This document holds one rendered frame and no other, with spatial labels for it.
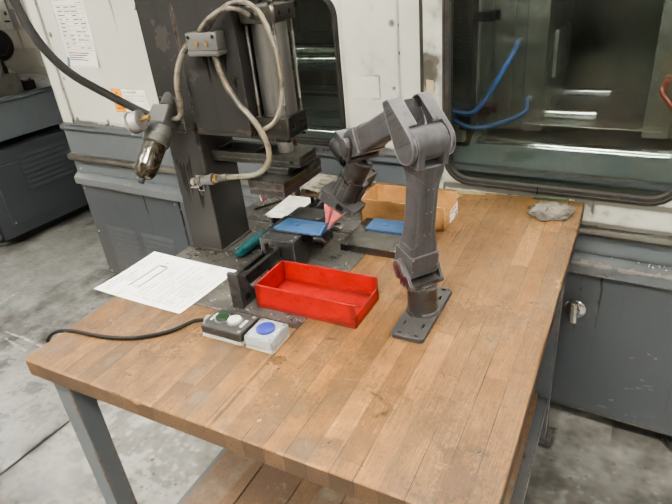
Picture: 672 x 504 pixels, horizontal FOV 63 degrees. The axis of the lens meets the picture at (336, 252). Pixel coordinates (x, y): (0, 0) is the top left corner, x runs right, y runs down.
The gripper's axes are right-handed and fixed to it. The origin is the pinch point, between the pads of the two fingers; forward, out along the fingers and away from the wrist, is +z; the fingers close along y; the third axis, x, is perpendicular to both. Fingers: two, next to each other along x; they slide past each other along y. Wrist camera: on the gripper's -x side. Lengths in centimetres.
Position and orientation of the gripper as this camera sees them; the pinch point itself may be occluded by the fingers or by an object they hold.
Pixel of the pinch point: (328, 224)
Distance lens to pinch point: 136.1
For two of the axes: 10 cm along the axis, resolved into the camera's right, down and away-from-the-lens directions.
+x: -4.7, 3.8, -8.0
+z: -3.9, 7.2, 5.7
